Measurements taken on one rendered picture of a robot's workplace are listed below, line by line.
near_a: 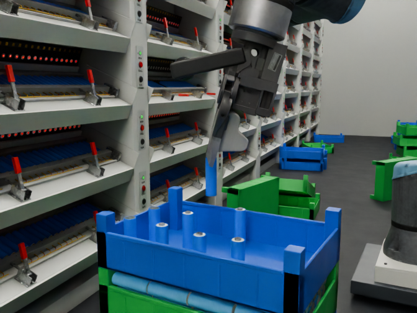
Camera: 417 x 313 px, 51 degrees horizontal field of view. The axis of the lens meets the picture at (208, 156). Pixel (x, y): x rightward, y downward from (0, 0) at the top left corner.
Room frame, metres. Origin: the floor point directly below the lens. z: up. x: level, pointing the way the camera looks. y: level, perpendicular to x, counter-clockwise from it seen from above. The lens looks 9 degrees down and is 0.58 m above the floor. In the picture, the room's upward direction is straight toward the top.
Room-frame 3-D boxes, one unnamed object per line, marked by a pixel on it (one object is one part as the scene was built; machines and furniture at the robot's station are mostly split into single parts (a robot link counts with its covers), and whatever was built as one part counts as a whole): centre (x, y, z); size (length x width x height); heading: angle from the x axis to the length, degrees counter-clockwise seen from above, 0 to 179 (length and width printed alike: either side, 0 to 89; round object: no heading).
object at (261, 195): (1.70, -0.17, 0.10); 0.30 x 0.08 x 0.20; 141
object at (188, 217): (0.64, 0.03, 0.36); 0.02 x 0.02 x 0.06
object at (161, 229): (0.58, 0.07, 0.36); 0.02 x 0.02 x 0.06
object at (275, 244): (0.61, -0.02, 0.36); 0.30 x 0.20 x 0.08; 61
